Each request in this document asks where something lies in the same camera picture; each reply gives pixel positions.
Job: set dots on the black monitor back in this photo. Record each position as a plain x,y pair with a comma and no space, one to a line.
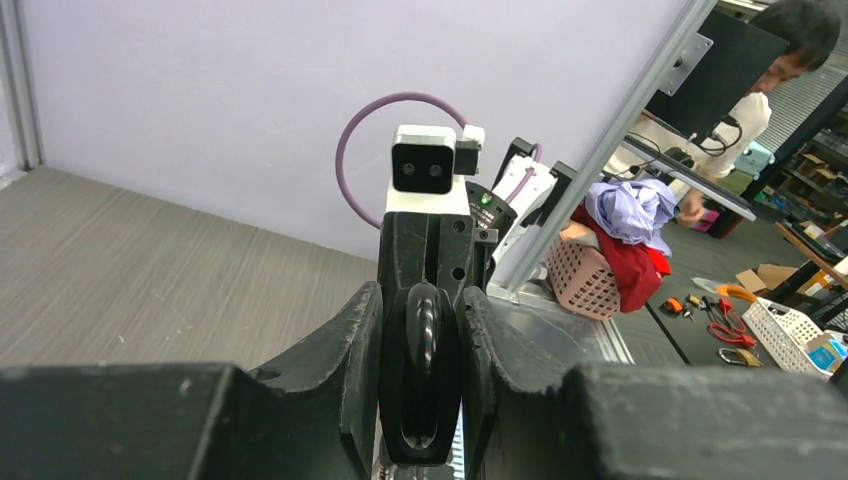
715,68

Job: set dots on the red cloth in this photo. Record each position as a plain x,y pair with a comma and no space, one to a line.
638,270

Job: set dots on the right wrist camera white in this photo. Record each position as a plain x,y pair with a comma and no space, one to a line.
430,165

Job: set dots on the black Kaijing padlock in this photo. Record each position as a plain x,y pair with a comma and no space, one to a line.
420,376

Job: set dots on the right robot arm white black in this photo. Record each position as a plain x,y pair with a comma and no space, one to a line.
523,194

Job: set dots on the pink laundry basket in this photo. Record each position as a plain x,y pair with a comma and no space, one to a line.
579,275

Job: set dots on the lavender cloth pile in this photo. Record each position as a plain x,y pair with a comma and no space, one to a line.
633,212

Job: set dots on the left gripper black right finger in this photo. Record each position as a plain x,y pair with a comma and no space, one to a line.
529,416

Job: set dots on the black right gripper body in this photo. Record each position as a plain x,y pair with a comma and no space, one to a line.
449,251

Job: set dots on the person in white shirt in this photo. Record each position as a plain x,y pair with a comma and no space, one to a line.
811,29

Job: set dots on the white basket on floor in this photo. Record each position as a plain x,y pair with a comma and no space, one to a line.
793,340

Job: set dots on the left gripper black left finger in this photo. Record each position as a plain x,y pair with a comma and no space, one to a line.
308,413

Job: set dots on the aluminium frame post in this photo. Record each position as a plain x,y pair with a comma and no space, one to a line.
597,65

